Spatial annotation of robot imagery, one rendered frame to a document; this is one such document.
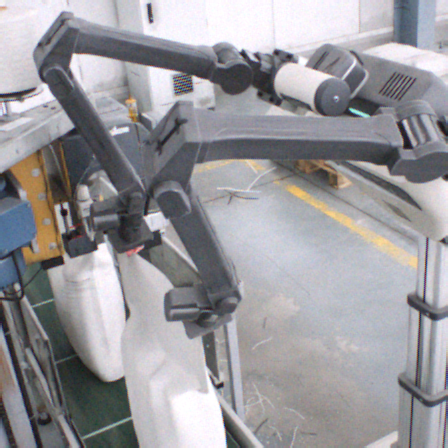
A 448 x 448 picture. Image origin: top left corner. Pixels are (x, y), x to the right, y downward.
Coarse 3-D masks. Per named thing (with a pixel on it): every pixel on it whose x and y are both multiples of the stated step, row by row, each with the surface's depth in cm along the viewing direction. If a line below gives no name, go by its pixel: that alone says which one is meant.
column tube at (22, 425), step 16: (0, 336) 193; (0, 352) 195; (0, 368) 197; (0, 384) 199; (16, 384) 202; (16, 400) 204; (0, 416) 203; (16, 416) 206; (0, 432) 205; (16, 432) 208; (32, 432) 212
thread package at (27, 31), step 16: (0, 16) 140; (16, 16) 140; (32, 16) 143; (0, 32) 139; (16, 32) 141; (32, 32) 144; (0, 48) 141; (16, 48) 142; (32, 48) 144; (0, 64) 142; (16, 64) 143; (32, 64) 145; (0, 80) 143; (16, 80) 144; (32, 80) 146
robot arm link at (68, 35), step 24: (72, 24) 132; (96, 24) 137; (48, 48) 133; (72, 48) 133; (96, 48) 137; (120, 48) 139; (144, 48) 140; (168, 48) 142; (192, 48) 146; (216, 48) 152; (192, 72) 148; (216, 72) 146; (240, 72) 148
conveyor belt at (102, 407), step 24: (24, 288) 299; (48, 288) 297; (48, 312) 281; (48, 336) 266; (72, 360) 252; (72, 384) 240; (96, 384) 239; (120, 384) 237; (72, 408) 229; (96, 408) 228; (120, 408) 227; (96, 432) 218; (120, 432) 217
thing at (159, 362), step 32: (128, 288) 194; (160, 288) 174; (128, 320) 192; (160, 320) 170; (128, 352) 183; (160, 352) 176; (192, 352) 160; (128, 384) 191; (160, 384) 169; (192, 384) 164; (160, 416) 170; (192, 416) 167
